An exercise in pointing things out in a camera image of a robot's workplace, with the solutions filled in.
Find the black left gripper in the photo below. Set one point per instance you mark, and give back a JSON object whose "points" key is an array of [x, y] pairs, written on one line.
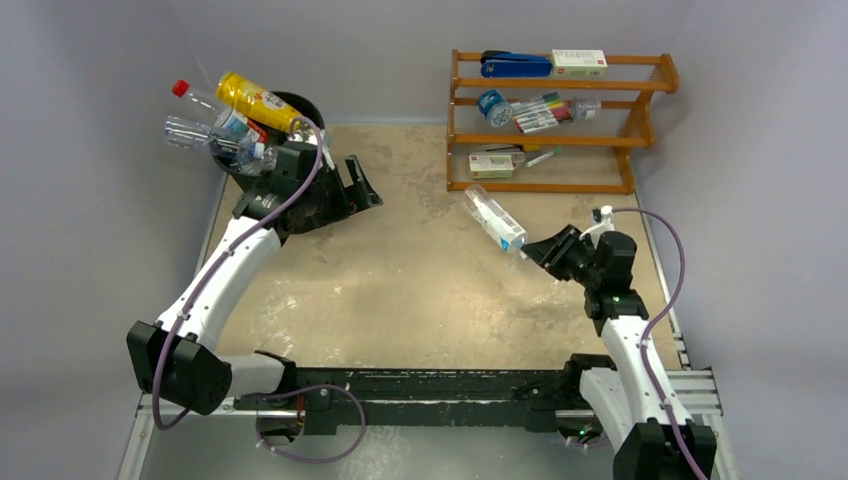
{"points": [[358, 198]]}

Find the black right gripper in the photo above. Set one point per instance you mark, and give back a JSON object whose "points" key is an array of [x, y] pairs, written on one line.
{"points": [[559, 251]]}

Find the white label bottle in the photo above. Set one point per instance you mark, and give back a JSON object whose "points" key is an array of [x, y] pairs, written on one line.
{"points": [[499, 225]]}

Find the yellow lemon drink bottle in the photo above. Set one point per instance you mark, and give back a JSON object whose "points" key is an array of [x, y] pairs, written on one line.
{"points": [[255, 101]]}

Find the clear bottle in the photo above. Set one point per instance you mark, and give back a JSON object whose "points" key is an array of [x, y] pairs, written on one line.
{"points": [[237, 151]]}

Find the red cap bottle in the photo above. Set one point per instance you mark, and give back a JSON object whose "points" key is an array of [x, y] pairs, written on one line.
{"points": [[216, 113]]}

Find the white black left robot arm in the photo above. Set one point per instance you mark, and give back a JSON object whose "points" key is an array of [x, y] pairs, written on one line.
{"points": [[174, 357]]}

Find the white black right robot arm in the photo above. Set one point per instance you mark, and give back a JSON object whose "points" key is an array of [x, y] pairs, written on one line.
{"points": [[652, 433]]}

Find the black plastic waste bin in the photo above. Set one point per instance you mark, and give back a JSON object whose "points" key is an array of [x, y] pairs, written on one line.
{"points": [[275, 136]]}

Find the green white marker pen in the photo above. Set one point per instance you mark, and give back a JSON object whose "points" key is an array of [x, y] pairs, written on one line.
{"points": [[542, 157]]}

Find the white green stapler box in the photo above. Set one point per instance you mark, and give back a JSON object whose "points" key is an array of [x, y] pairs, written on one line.
{"points": [[487, 165]]}

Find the orange wooden shelf rack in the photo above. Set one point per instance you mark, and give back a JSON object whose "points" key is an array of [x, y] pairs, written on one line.
{"points": [[623, 125]]}

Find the pack of coloured markers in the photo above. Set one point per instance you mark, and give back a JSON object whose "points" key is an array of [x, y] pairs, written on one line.
{"points": [[540, 113]]}

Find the small clear jar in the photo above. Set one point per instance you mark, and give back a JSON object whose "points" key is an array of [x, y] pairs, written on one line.
{"points": [[584, 109]]}

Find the blue tape dispenser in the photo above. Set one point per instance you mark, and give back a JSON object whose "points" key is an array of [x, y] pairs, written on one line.
{"points": [[495, 108]]}

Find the blue stapler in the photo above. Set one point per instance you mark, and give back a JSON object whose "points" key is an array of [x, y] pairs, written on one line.
{"points": [[504, 64]]}

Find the white green box top shelf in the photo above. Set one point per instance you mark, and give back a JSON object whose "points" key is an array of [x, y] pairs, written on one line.
{"points": [[578, 63]]}

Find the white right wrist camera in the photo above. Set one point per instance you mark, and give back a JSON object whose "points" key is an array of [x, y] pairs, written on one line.
{"points": [[602, 222]]}

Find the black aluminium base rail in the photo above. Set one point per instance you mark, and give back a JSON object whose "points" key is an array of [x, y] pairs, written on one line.
{"points": [[537, 400]]}

